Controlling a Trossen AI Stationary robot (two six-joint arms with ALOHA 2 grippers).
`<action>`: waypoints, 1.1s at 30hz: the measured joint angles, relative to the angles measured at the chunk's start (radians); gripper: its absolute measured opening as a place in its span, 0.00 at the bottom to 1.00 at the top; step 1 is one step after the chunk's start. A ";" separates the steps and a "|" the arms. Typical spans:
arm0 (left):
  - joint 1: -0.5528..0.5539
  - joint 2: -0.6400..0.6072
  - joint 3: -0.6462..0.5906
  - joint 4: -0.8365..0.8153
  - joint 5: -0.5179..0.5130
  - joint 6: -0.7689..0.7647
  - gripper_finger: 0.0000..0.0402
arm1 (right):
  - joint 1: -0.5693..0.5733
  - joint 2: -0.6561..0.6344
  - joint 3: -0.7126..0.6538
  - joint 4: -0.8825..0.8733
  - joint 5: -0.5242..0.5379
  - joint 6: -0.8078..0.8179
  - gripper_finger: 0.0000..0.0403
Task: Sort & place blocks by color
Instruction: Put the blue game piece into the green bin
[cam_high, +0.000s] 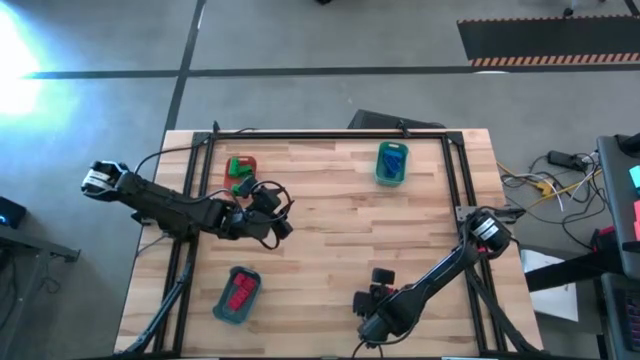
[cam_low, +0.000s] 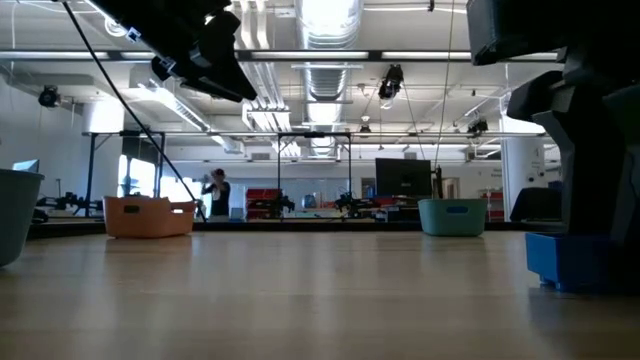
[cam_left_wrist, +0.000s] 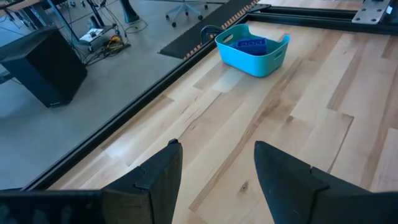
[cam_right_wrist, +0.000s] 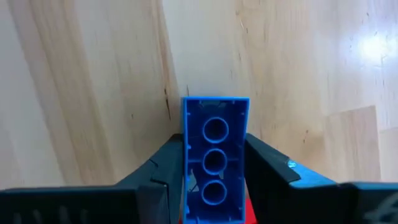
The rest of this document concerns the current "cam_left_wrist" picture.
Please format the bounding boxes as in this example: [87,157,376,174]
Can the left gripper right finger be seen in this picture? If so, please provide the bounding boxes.
[254,140,371,224]

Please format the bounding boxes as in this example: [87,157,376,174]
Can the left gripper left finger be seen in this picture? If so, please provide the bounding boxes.
[101,138,183,224]

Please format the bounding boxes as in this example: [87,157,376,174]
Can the blue toy brick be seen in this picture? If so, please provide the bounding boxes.
[238,37,267,48]
[229,43,267,57]

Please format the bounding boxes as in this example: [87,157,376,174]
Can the turquoise plastic basket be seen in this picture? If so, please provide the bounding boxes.
[214,24,292,78]

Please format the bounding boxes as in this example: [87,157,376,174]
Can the black box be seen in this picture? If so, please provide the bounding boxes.
[0,26,88,109]

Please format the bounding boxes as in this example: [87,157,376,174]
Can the black hazard-striped floor mat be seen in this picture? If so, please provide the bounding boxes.
[158,0,261,60]

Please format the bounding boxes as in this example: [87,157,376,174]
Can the black pole base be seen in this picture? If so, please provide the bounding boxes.
[119,0,141,24]

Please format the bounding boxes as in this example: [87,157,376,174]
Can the office chair base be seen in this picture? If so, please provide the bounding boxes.
[164,0,210,28]

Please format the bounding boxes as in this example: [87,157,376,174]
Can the black aluminium table frame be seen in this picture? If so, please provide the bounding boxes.
[21,2,398,192]

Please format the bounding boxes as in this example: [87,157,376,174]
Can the tangled floor cables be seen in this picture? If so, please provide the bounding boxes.
[70,0,149,67]

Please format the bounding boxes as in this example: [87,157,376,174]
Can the black frame cable clip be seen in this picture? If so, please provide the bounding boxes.
[200,24,224,45]

